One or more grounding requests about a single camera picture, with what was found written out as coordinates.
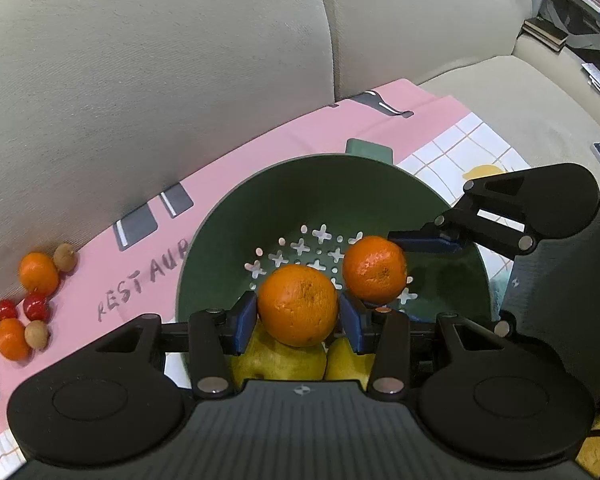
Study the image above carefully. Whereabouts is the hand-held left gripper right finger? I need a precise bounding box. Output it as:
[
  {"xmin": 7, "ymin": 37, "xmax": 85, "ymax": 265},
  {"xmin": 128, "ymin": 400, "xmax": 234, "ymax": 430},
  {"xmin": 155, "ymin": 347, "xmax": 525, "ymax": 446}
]
[{"xmin": 337, "ymin": 292, "xmax": 512, "ymax": 397}]

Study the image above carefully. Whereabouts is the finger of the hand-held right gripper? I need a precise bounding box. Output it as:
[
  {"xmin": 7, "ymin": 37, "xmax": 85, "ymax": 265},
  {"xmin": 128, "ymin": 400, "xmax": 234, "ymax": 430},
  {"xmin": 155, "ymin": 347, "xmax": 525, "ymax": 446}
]
[
  {"xmin": 387, "ymin": 169, "xmax": 538, "ymax": 257},
  {"xmin": 493, "ymin": 310, "xmax": 518, "ymax": 339}
]

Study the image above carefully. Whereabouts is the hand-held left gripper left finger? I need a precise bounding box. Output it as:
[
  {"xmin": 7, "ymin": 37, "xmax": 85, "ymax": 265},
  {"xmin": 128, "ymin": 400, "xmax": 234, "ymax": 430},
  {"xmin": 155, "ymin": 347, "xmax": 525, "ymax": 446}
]
[{"xmin": 96, "ymin": 290, "xmax": 259, "ymax": 399}]

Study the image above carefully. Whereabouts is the medium mandarin orange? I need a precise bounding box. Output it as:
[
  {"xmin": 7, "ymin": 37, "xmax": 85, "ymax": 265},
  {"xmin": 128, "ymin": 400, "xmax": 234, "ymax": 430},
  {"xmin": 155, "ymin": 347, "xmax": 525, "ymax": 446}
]
[{"xmin": 342, "ymin": 235, "xmax": 409, "ymax": 306}]

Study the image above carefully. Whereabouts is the large orange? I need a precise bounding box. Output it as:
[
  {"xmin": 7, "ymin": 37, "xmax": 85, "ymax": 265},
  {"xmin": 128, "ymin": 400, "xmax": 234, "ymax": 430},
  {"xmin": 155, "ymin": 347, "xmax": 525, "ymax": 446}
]
[{"xmin": 257, "ymin": 266, "xmax": 341, "ymax": 348}]

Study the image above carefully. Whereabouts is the green colander bowl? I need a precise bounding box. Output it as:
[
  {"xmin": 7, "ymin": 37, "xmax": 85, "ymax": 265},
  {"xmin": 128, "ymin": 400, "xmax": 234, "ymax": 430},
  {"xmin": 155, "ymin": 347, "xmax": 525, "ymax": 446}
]
[{"xmin": 174, "ymin": 139, "xmax": 491, "ymax": 391}]

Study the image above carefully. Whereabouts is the brown longan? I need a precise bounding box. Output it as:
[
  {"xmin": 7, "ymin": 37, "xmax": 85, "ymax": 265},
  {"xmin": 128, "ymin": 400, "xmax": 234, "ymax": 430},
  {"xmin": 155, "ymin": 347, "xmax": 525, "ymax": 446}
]
[
  {"xmin": 24, "ymin": 321, "xmax": 49, "ymax": 351},
  {"xmin": 53, "ymin": 243, "xmax": 78, "ymax": 273}
]

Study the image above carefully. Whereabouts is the small mandarin orange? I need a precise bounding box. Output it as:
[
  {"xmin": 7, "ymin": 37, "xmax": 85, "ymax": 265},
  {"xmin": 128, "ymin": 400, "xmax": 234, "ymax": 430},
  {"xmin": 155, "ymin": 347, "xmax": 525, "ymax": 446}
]
[
  {"xmin": 19, "ymin": 252, "xmax": 61, "ymax": 295},
  {"xmin": 0, "ymin": 318, "xmax": 33, "ymax": 362}
]

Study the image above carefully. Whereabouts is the yellow pear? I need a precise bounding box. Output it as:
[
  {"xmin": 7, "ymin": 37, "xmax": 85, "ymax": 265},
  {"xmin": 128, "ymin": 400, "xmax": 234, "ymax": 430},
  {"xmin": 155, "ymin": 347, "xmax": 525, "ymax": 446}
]
[
  {"xmin": 230, "ymin": 324, "xmax": 328, "ymax": 386},
  {"xmin": 325, "ymin": 337, "xmax": 377, "ymax": 388}
]

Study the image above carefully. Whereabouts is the pink printed cloth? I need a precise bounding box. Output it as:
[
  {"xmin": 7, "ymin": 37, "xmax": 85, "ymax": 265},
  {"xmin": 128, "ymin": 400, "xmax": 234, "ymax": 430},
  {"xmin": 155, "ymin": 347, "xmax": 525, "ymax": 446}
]
[{"xmin": 0, "ymin": 78, "xmax": 532, "ymax": 466}]

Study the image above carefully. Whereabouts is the beige sofa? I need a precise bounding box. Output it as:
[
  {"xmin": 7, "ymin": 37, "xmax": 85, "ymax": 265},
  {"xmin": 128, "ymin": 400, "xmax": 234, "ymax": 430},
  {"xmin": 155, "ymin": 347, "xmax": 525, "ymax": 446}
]
[{"xmin": 0, "ymin": 0, "xmax": 600, "ymax": 321}]

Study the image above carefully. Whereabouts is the grey metal frame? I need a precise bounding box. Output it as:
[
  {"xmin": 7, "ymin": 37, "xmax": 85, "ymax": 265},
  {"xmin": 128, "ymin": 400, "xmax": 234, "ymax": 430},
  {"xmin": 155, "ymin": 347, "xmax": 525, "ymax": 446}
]
[{"xmin": 540, "ymin": 0, "xmax": 600, "ymax": 60}]

